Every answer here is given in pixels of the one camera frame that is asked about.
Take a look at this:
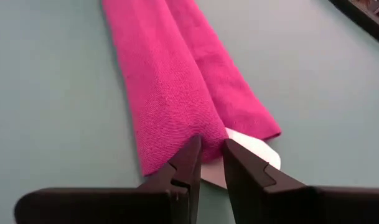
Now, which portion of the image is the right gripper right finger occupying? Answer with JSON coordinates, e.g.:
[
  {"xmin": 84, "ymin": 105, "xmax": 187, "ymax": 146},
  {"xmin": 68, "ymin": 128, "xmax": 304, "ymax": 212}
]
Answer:
[{"xmin": 223, "ymin": 139, "xmax": 379, "ymax": 224}]

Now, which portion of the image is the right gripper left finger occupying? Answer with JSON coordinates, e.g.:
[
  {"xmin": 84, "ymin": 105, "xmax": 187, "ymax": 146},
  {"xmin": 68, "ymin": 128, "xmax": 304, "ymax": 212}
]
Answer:
[{"xmin": 14, "ymin": 136, "xmax": 203, "ymax": 224}]

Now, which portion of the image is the magenta towel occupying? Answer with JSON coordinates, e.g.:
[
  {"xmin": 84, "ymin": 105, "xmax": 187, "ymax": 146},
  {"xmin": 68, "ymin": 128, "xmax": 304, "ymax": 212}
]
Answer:
[{"xmin": 101, "ymin": 0, "xmax": 283, "ymax": 190}]

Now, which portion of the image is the green table mat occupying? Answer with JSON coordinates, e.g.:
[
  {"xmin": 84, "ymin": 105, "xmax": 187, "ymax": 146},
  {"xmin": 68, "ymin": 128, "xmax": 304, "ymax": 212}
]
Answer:
[{"xmin": 0, "ymin": 0, "xmax": 379, "ymax": 224}]

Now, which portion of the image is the black metal table frame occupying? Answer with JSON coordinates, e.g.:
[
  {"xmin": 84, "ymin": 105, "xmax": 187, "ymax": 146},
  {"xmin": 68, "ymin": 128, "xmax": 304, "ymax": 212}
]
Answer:
[{"xmin": 328, "ymin": 0, "xmax": 379, "ymax": 49}]

